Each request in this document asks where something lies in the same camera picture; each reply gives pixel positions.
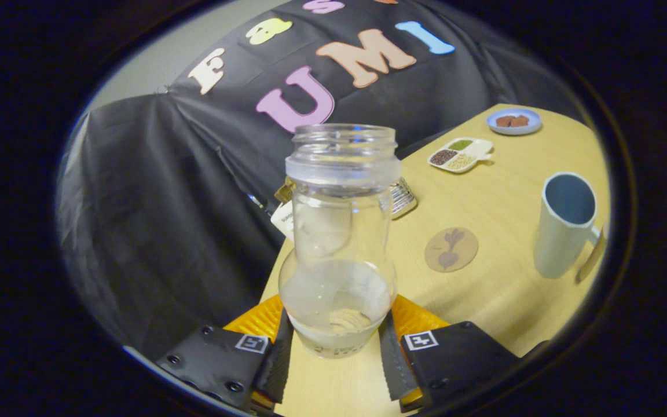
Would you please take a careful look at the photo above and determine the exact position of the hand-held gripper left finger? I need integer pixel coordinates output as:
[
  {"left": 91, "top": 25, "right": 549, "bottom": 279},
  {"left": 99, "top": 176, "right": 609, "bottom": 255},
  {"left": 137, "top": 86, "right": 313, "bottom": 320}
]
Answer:
[{"left": 156, "top": 294, "right": 295, "bottom": 413}]

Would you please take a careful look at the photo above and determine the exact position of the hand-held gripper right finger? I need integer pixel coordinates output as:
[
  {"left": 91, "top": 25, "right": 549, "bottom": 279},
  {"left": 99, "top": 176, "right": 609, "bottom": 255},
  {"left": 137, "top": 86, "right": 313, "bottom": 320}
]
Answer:
[{"left": 379, "top": 294, "right": 522, "bottom": 413}]

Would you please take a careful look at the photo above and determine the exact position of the round cork coaster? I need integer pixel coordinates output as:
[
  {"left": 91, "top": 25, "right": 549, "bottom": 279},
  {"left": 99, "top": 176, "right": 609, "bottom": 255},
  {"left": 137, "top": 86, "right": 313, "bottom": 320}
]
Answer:
[{"left": 424, "top": 226, "right": 479, "bottom": 273}]

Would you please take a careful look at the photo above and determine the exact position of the clear juice bottle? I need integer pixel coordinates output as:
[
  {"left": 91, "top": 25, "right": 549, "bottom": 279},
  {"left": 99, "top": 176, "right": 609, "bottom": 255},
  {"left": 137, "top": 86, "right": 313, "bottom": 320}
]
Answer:
[{"left": 278, "top": 123, "right": 402, "bottom": 359}]

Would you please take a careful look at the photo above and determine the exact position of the white cup blue inside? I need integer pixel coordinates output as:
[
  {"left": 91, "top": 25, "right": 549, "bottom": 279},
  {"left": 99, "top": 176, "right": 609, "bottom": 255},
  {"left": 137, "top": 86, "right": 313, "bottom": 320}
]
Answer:
[{"left": 533, "top": 171, "right": 606, "bottom": 284}]

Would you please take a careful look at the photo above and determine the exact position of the wooden table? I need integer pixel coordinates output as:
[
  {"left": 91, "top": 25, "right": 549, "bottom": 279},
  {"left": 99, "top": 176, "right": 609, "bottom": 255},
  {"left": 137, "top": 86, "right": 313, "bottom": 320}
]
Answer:
[{"left": 259, "top": 103, "right": 611, "bottom": 417}]

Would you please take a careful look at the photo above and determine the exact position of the white toaster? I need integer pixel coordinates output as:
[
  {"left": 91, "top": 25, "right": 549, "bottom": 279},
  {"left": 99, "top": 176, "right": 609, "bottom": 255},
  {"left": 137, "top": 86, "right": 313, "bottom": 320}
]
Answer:
[{"left": 270, "top": 200, "right": 295, "bottom": 242}]

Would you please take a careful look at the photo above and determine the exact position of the ribbed clear glass holder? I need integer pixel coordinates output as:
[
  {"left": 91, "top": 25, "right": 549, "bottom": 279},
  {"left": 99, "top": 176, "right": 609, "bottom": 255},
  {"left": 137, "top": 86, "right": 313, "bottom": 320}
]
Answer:
[{"left": 390, "top": 177, "right": 418, "bottom": 220}]

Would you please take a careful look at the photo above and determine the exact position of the black backdrop cloth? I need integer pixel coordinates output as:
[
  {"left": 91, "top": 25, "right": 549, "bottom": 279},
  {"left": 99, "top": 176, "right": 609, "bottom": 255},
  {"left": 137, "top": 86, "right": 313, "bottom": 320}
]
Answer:
[{"left": 56, "top": 0, "right": 592, "bottom": 360}]

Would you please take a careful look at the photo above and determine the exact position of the white divided snack dish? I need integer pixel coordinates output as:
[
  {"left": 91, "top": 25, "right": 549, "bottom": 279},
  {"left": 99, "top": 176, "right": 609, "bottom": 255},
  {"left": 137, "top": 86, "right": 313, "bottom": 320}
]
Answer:
[{"left": 427, "top": 137, "right": 494, "bottom": 174}]

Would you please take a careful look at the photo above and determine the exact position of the blue plate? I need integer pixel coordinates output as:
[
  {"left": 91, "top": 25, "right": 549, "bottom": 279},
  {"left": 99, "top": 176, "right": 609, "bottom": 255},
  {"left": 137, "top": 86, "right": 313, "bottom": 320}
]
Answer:
[{"left": 486, "top": 108, "right": 542, "bottom": 136}]

